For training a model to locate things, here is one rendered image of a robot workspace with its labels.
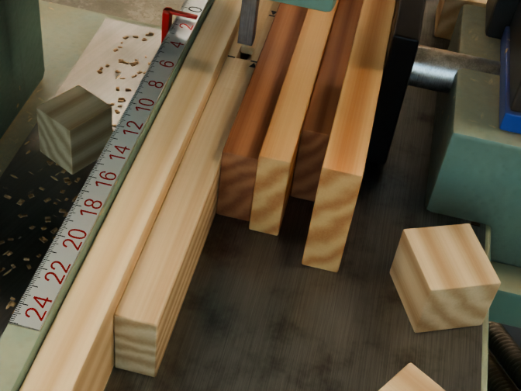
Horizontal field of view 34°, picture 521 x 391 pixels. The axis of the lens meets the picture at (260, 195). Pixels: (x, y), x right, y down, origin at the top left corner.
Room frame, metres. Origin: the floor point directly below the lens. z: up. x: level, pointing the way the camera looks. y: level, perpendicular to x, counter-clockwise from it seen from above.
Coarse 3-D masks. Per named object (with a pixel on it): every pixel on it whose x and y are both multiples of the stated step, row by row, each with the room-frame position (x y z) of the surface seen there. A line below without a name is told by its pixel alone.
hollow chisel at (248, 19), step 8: (248, 0) 0.43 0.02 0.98; (256, 0) 0.43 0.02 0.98; (248, 8) 0.43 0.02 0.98; (256, 8) 0.43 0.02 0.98; (240, 16) 0.43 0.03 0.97; (248, 16) 0.43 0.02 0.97; (256, 16) 0.43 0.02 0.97; (240, 24) 0.43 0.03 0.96; (248, 24) 0.43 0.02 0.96; (256, 24) 0.43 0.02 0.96; (240, 32) 0.43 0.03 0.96; (248, 32) 0.43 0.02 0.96; (240, 40) 0.43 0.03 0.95; (248, 40) 0.43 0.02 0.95
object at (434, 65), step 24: (408, 0) 0.43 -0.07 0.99; (408, 24) 0.40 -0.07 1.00; (408, 48) 0.39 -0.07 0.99; (432, 48) 0.43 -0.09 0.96; (384, 72) 0.39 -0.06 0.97; (408, 72) 0.39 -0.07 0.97; (432, 72) 0.42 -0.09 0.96; (456, 72) 0.42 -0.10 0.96; (384, 96) 0.39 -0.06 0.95; (384, 120) 0.39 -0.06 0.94; (384, 144) 0.39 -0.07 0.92
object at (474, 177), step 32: (480, 32) 0.46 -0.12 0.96; (448, 96) 0.42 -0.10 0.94; (480, 96) 0.40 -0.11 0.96; (448, 128) 0.37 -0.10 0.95; (480, 128) 0.37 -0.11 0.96; (448, 160) 0.36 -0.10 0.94; (480, 160) 0.36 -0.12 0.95; (512, 160) 0.36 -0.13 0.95; (448, 192) 0.36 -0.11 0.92; (480, 192) 0.36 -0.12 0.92; (512, 192) 0.36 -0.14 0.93; (512, 224) 0.36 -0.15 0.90; (512, 256) 0.35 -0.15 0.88
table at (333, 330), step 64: (384, 192) 0.37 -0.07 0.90; (256, 256) 0.31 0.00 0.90; (384, 256) 0.32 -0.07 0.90; (192, 320) 0.26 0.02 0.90; (256, 320) 0.26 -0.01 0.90; (320, 320) 0.27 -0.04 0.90; (384, 320) 0.28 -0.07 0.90; (512, 320) 0.33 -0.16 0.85; (128, 384) 0.22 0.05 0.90; (192, 384) 0.22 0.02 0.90; (256, 384) 0.23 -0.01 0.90; (320, 384) 0.23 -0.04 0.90; (384, 384) 0.24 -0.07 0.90; (448, 384) 0.24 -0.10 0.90
